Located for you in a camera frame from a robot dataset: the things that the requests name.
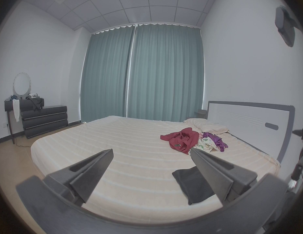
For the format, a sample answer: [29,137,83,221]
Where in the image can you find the purple garment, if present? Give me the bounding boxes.
[203,132,229,152]

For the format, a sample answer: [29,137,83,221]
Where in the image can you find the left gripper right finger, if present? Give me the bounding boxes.
[191,148,258,203]

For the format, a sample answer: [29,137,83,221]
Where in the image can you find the dark red garment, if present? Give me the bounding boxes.
[160,128,199,155]

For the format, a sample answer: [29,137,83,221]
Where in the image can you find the white printed pyjama garment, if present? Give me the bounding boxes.
[197,137,219,155]

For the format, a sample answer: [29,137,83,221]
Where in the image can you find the dark dressing table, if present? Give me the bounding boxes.
[5,97,44,144]

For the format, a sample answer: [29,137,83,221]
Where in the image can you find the round white mirror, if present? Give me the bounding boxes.
[13,72,32,99]

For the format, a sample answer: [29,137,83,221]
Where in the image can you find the blue-green curtain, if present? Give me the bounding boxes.
[127,23,205,122]
[80,26,136,123]

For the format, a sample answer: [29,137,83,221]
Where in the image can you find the bed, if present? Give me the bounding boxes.
[31,101,295,225]

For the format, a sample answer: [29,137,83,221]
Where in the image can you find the cream pillow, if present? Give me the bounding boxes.
[183,118,230,135]

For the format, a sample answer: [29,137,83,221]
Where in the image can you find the dark grey garment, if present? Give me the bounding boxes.
[26,97,43,111]

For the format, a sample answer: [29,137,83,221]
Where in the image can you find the black T-shirt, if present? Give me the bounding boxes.
[172,166,215,205]

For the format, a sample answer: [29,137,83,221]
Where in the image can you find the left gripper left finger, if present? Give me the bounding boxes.
[44,149,114,203]

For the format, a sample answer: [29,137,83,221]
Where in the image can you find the dark grey chest of drawers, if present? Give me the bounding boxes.
[21,105,69,139]

